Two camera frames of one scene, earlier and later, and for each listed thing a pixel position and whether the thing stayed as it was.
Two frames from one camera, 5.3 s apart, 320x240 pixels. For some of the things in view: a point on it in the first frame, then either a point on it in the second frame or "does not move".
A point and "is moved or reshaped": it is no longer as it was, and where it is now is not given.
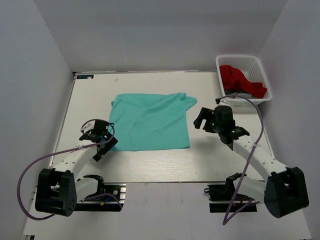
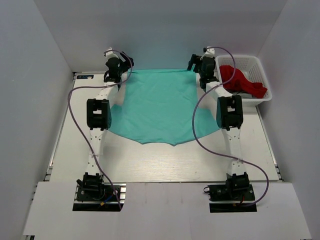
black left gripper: [109, 146] -> [128, 63]
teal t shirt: [143, 122] is moved or reshaped
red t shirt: [233, 79] does not move
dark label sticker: [85, 76] does not move
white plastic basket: [251, 67] does not move
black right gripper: [205, 114] -> [194, 59]
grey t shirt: [238, 94] does not move
